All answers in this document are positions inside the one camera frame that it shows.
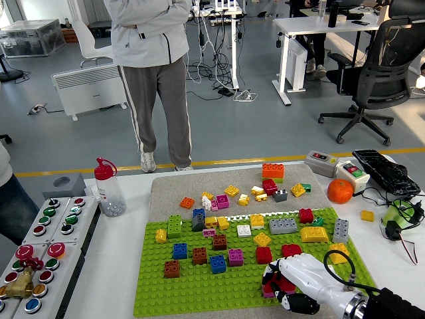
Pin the flat pink brick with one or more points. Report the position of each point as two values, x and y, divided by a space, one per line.
209 232

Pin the red rounded brick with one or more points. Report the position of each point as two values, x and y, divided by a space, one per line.
291 250

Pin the dark grey slope brick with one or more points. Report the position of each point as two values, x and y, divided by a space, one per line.
199 223

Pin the long magenta brick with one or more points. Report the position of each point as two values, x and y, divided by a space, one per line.
268 294

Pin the flat yellow square brick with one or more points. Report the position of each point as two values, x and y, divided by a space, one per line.
231 191
262 239
298 190

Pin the grey brick with white studs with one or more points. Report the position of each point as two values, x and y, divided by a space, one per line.
280 195

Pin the white red-green switch box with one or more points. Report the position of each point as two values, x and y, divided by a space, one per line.
352 171

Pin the orange fruit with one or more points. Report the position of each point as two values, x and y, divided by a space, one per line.
340 191

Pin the green studded baseplate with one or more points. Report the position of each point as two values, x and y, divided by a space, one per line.
156 293

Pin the grey four-button control box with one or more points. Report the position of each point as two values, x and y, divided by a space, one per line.
84 219
34 237

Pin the white panel under desk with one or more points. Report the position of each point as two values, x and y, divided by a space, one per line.
296 66

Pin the small pink brick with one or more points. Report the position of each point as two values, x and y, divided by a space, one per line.
214 206

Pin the large yellow square brick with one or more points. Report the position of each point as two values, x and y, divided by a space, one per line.
338 246

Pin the small dark green brick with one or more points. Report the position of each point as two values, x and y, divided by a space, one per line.
318 222

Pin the yellow curved long brick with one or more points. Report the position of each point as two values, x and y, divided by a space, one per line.
314 234

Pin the long grey brick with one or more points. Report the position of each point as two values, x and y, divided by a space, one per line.
283 226

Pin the magenta square brick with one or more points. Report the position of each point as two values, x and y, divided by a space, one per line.
235 257

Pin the long lime green brick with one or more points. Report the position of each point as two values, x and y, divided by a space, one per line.
273 180

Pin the red brick with white studs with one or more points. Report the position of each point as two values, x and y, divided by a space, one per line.
306 216

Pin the small white brick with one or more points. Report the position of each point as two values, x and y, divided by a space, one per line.
206 203

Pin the white office desk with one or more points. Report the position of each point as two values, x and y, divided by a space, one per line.
316 23

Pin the grey switch box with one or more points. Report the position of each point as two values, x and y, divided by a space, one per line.
321 163

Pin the grey box with mushroom button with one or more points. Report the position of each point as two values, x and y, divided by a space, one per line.
64 270
7 263

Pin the pale yellow small brick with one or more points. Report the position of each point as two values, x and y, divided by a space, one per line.
257 190

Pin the yellow and white brick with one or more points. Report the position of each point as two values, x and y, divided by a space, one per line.
257 221

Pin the long orange brick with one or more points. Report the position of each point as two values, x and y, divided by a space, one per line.
273 170

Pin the small orange brick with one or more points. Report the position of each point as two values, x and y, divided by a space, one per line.
187 203

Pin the black fan stand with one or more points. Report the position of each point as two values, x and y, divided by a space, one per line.
9 74

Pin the person's hand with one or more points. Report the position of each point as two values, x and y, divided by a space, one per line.
126 27

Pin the black mesh office chair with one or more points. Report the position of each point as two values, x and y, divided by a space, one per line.
376 83

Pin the grey felt mat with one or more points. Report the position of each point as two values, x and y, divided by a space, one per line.
186 181

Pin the blue square brick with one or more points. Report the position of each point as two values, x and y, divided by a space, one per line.
199 211
218 264
180 251

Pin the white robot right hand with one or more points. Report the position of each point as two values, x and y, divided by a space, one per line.
308 276

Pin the black phone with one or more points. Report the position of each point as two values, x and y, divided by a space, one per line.
360 22

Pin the white plastic chair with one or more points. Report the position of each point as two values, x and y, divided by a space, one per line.
87 41

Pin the black power strip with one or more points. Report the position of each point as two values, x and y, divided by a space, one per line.
225 92

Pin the clear bottle with red cap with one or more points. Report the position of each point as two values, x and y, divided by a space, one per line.
109 192

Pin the upturned magenta brick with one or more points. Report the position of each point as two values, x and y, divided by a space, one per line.
222 202

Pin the white panel heater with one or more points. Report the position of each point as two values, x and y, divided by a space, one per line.
86 91

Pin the flat white brick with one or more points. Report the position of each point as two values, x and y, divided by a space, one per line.
244 231

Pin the transparent storage case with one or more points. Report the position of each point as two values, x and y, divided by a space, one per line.
30 36

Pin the black chair caster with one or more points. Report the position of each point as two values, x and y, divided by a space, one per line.
6 139

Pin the brown square brick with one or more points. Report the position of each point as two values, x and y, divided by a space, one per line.
172 269
200 256
220 242

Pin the grey block with round hole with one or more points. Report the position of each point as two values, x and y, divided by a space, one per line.
72 189

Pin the black keyboard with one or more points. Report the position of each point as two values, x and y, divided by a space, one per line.
382 169

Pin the long red brick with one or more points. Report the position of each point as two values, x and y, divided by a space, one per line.
288 286

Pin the grey floor socket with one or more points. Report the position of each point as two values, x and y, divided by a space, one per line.
36 109

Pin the dark red square brick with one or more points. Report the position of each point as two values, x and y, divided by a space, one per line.
269 186

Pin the person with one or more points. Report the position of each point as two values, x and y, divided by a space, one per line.
318 46
146 33
15 209

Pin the black bottle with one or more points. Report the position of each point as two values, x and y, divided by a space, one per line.
332 15

